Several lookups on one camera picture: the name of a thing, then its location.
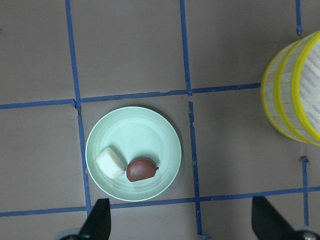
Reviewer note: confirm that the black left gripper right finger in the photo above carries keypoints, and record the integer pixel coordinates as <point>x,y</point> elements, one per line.
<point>266,222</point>

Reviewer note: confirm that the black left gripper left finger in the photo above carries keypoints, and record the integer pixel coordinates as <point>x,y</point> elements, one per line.
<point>98,224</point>

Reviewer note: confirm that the white steamed bun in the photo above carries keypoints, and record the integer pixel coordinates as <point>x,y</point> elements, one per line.
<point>110,163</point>

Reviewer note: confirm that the yellow bamboo steamer bottom layer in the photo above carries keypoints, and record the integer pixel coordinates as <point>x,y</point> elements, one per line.
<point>267,94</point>

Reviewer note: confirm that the brown bun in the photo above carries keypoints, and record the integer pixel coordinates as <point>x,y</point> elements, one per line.
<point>141,168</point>

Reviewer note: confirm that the light green plate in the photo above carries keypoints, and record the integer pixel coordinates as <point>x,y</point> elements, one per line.
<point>133,132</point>

